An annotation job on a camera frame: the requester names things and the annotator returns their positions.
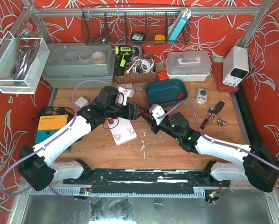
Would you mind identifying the light blue power strip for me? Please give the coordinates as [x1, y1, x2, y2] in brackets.
[167, 8, 192, 44]

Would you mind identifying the orange box device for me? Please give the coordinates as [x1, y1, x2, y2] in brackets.
[38, 114, 69, 131]

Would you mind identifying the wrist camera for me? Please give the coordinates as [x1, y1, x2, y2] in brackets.
[116, 87, 135, 105]
[149, 104, 165, 126]

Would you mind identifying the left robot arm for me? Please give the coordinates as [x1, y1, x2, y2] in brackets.
[18, 86, 146, 191]

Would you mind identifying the woven wicker basket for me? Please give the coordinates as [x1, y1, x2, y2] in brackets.
[114, 65, 157, 84]

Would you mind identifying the metal angle bracket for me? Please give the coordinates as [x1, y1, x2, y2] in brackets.
[135, 85, 144, 93]

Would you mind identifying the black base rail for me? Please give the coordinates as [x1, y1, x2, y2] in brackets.
[63, 168, 230, 197]

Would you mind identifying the black wire shelf basket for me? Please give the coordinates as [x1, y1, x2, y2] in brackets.
[81, 4, 191, 45]

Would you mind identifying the clear acrylic bin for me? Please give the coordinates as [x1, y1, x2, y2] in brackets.
[0, 32, 50, 94]

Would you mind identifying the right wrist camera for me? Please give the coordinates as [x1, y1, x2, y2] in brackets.
[149, 104, 165, 126]

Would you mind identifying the metal pipe fitting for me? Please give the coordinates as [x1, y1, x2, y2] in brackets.
[217, 119, 227, 126]

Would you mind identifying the green black cordless drill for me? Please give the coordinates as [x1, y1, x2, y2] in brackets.
[114, 45, 141, 76]

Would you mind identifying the teal plastic tray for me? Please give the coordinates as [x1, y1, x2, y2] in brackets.
[145, 79, 188, 108]

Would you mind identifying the clear white storage box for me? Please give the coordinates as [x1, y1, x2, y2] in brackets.
[165, 51, 212, 82]

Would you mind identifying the red flat case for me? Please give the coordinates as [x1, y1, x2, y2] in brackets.
[212, 62, 239, 93]

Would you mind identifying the grey plastic toolbox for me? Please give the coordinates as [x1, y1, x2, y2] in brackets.
[43, 43, 115, 88]

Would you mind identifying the red spring right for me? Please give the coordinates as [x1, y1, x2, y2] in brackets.
[176, 92, 185, 100]

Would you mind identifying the white coiled cable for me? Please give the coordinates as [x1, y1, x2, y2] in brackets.
[127, 58, 155, 74]

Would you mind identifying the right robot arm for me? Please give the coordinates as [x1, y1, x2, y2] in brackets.
[142, 112, 279, 192]

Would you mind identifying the teal box device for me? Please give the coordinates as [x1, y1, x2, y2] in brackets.
[36, 129, 59, 144]

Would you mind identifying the small red box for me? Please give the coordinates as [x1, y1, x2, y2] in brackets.
[157, 71, 169, 81]

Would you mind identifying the white peg base plate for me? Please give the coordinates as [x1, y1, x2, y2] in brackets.
[107, 118, 137, 146]

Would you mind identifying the black tape measure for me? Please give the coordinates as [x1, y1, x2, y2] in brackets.
[130, 32, 146, 45]

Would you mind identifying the white power adapter cube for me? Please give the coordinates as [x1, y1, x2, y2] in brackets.
[75, 97, 89, 108]

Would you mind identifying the yellow tape measure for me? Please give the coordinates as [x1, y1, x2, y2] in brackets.
[154, 34, 166, 44]

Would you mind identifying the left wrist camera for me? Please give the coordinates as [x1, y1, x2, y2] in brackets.
[116, 87, 135, 105]

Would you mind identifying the orange handled ratchet screwdriver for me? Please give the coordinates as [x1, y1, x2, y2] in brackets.
[200, 100, 225, 129]

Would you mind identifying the white bench power supply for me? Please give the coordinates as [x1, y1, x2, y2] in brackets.
[222, 46, 249, 88]

